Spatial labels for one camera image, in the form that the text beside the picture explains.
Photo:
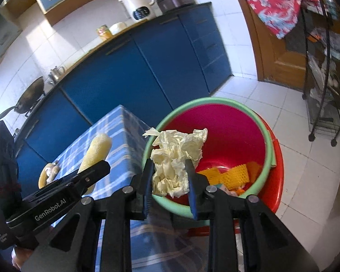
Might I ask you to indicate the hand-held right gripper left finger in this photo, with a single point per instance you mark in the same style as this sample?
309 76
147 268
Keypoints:
147 181

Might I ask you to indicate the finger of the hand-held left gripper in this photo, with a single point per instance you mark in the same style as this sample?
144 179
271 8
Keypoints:
96 170

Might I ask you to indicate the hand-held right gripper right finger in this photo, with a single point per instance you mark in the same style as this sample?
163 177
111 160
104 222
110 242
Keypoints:
194 198

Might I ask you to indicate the cream foam sleeve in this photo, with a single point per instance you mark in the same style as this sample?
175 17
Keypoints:
96 150

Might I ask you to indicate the white plastic bag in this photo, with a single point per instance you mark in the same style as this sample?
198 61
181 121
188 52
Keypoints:
226 190

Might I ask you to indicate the large white tissue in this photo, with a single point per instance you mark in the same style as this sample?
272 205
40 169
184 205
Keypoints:
172 158

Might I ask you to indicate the large yellow foam net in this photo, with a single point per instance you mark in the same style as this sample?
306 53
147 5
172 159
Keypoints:
235 175

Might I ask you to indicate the red bucket with green rim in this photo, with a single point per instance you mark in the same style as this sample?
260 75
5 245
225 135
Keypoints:
229 130

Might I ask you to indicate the person's left hand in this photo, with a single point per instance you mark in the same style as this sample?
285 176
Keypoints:
18 259

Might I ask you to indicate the beige ginger root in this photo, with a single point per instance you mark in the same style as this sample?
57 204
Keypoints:
56 169

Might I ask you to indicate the blue plaid tablecloth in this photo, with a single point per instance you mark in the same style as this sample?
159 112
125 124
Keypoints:
119 136

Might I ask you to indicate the yellow banana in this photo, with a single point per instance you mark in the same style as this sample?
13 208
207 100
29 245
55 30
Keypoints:
42 180

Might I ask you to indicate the white garlic bulb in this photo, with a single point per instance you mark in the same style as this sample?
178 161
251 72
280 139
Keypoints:
48 173

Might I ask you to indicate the gas stove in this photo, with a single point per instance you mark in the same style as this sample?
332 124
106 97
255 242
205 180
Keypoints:
31 110

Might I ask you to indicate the black wok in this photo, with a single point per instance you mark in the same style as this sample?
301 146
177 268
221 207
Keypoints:
31 96

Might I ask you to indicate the small metal kettle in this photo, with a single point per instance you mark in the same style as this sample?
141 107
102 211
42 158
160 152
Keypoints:
56 74

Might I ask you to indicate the blue kitchen base cabinet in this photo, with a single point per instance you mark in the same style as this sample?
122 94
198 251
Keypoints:
158 68

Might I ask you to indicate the grey range hood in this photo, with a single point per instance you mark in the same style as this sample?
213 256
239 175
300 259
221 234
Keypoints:
2 34

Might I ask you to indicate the yellow tin can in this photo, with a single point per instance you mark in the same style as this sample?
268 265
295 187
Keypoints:
104 33

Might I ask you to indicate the white bowl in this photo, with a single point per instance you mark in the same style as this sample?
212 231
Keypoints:
117 28

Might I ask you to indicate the wooden door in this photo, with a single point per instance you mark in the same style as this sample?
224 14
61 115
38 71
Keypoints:
277 59

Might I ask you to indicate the white electric kettle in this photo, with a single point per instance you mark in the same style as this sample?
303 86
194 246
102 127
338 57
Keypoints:
137 5

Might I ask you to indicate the dark rice cooker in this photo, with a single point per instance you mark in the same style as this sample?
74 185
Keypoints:
175 0

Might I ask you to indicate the red floral cloth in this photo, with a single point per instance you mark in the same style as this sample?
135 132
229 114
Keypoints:
272 2

